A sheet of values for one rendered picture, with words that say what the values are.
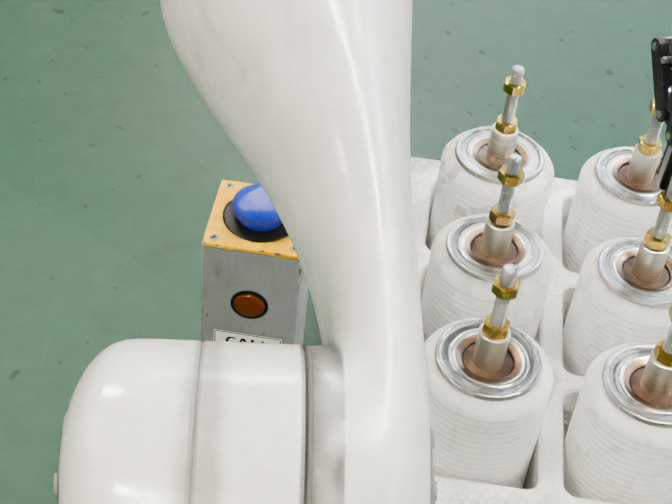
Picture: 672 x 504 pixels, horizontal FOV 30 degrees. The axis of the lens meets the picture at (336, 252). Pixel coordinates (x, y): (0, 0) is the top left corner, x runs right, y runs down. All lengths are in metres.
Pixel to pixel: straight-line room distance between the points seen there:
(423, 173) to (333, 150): 0.76
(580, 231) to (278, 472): 0.77
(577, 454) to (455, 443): 0.09
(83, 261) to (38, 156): 0.18
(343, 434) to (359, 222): 0.07
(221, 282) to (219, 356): 0.52
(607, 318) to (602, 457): 0.12
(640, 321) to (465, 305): 0.13
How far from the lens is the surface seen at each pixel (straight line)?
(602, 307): 0.97
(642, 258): 0.97
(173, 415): 0.34
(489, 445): 0.89
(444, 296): 0.97
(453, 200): 1.05
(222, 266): 0.87
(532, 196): 1.05
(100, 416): 0.34
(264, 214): 0.86
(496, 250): 0.96
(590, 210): 1.06
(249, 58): 0.41
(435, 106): 1.55
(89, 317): 1.25
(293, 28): 0.41
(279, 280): 0.87
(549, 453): 0.94
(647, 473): 0.91
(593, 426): 0.90
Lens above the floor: 0.89
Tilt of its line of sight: 42 degrees down
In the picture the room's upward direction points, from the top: 6 degrees clockwise
